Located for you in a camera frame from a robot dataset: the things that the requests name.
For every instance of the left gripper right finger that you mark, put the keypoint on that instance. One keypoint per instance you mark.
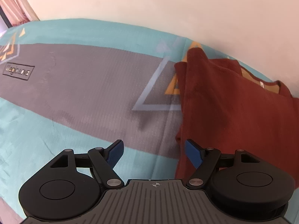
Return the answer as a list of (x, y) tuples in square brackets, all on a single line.
[(204, 160)]

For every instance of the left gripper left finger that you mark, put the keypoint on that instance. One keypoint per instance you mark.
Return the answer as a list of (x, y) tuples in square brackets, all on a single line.
[(103, 161)]

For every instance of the dark red knit sweater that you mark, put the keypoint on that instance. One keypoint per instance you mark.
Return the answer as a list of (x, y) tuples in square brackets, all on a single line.
[(226, 107)]

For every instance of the teal grey patterned bedsheet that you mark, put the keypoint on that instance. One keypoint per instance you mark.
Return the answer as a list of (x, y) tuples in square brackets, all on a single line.
[(89, 83)]

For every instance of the pink curtain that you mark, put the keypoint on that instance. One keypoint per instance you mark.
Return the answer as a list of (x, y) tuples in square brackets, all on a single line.
[(18, 11)]

